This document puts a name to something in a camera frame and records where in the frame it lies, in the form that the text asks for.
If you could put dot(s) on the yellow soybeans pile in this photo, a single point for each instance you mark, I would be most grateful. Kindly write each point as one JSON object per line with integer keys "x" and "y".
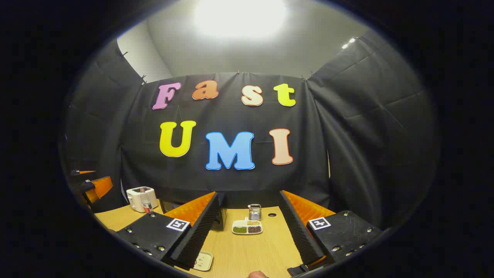
{"x": 253, "y": 222}

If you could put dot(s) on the black electric oven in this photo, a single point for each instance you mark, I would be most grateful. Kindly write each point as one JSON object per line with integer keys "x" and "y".
{"x": 222, "y": 220}

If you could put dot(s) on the clear bottle with red label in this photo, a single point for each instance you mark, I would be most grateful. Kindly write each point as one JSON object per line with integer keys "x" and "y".
{"x": 146, "y": 205}

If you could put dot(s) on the green mung beans pile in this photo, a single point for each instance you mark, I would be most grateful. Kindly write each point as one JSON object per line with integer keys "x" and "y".
{"x": 239, "y": 229}

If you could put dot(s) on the white divided plate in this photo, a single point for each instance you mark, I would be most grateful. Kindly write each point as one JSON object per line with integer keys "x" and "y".
{"x": 237, "y": 223}

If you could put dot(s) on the ceiling light panel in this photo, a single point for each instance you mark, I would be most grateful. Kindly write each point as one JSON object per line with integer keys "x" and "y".
{"x": 239, "y": 15}
{"x": 349, "y": 41}

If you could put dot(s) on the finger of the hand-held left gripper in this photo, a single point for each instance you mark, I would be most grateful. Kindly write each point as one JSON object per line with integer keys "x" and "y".
{"x": 83, "y": 172}
{"x": 99, "y": 187}

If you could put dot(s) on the cream square plate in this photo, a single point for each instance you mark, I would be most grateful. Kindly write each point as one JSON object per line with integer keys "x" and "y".
{"x": 204, "y": 260}

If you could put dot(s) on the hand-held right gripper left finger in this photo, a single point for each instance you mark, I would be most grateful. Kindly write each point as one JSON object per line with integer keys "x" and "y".
{"x": 200, "y": 235}

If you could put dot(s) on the black backdrop cloth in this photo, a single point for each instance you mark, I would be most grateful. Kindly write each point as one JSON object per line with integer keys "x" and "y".
{"x": 339, "y": 135}

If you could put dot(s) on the white toaster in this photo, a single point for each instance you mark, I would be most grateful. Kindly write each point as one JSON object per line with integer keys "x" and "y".
{"x": 134, "y": 197}

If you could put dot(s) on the dark red beans pile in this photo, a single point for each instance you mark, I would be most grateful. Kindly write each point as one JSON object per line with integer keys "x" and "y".
{"x": 254, "y": 229}

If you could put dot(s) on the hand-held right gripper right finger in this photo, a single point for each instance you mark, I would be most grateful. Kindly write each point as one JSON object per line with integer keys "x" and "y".
{"x": 297, "y": 231}

